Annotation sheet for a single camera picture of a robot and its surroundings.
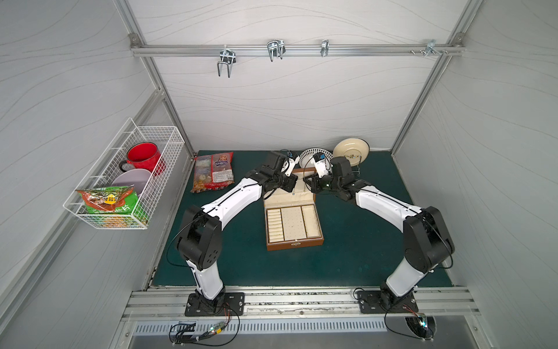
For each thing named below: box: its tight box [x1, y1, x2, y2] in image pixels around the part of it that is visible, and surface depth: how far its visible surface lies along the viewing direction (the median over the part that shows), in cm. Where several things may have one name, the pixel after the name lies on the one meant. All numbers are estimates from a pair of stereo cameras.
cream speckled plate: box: [332, 137, 371, 168], surface depth 104 cm
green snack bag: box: [74, 184, 139, 214], surface depth 55 cm
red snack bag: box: [190, 151, 235, 193], surface depth 109 cm
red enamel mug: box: [119, 141, 167, 176], surface depth 67 cm
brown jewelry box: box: [263, 167, 325, 251], surface depth 89 cm
